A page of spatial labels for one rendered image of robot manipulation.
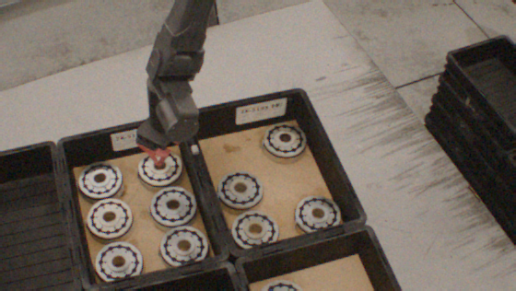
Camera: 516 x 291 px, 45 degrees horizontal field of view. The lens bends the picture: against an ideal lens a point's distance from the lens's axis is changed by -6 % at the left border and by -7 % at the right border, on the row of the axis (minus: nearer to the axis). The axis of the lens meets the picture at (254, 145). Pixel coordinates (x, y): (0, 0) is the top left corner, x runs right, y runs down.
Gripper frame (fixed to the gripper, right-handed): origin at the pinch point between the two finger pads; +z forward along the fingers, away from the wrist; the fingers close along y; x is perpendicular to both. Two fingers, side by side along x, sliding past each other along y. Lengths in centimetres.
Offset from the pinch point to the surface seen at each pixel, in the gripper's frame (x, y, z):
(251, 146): -5.9, 26.0, 23.0
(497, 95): -59, 116, 56
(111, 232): 7.8, -12.3, 20.2
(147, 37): 94, 118, 107
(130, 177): 13.9, 3.7, 23.2
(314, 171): -22.3, 27.1, 22.8
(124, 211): 8.3, -6.1, 20.4
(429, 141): -44, 63, 35
